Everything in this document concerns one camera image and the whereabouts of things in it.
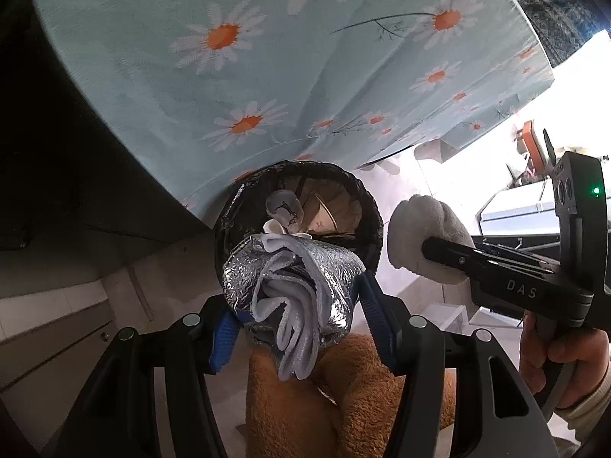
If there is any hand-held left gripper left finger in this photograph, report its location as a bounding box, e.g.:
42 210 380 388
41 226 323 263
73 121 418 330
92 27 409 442
79 296 240 458

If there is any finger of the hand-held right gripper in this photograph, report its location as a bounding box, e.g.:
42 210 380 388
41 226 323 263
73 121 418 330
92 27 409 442
421 237 554 280
472 243 559 271

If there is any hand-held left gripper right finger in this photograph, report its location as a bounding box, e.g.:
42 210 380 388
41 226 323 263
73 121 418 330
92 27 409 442
359 272 559 458

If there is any white cloth ball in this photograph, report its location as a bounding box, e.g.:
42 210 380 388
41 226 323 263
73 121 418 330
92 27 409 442
386 195 475 286

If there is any silver foil bag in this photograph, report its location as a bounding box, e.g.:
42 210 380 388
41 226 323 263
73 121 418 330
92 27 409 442
222 234 366 350

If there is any grey white cloth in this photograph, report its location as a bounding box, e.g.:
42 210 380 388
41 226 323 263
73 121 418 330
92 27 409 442
251 235 330 382

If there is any trash bin with black bag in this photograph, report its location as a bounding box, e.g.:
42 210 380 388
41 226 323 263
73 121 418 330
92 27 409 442
214 161 384 297

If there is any brown crushed paper cup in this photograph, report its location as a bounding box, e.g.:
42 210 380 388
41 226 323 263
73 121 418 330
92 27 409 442
298 176 368 237

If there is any clear plastic cup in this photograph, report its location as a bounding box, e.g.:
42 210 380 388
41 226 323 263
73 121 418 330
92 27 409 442
265 190 306 230

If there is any person's cream sleeved forearm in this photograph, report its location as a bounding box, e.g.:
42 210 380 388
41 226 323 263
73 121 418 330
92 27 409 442
554 382 611 445

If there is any person's right hand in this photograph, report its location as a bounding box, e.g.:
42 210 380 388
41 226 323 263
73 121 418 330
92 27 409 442
519 314 611 410

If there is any white chest freezer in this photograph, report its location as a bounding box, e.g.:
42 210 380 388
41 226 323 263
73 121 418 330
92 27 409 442
477 186 561 249

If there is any person's orange fleece leg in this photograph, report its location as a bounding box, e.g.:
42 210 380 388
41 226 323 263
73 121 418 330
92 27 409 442
246 331 456 458

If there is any orange object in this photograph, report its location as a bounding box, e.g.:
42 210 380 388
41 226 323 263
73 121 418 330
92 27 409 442
513 121 550 182

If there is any grey kitchen base cabinet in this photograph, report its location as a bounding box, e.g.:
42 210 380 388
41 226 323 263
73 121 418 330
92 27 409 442
0 277 158 392

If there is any blue daisy print tablecloth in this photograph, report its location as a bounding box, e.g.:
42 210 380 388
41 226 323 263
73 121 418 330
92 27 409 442
31 0 554 215

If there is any blue patterned cloth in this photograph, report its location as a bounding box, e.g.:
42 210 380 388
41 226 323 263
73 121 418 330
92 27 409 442
487 0 611 70

